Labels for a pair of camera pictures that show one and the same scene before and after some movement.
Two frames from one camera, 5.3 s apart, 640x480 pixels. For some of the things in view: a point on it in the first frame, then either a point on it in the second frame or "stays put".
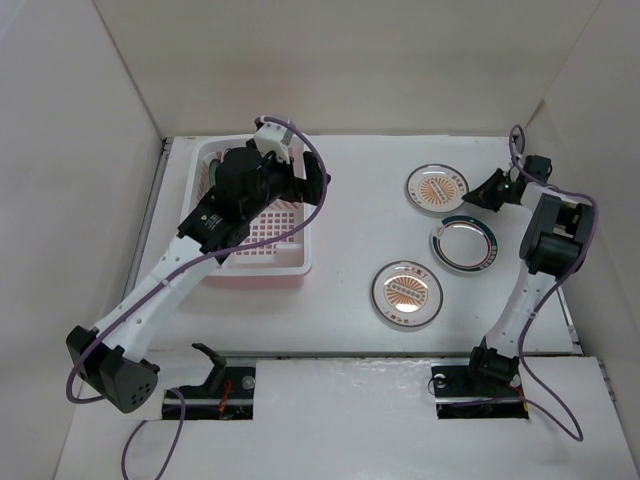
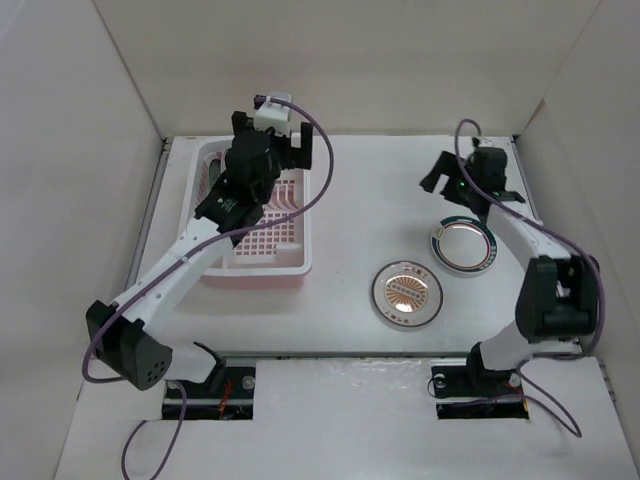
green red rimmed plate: x=465 y=243 stays put
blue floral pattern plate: x=212 y=171 stays put
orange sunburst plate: x=407 y=293 stays put
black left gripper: x=309 y=190 to x=295 y=158
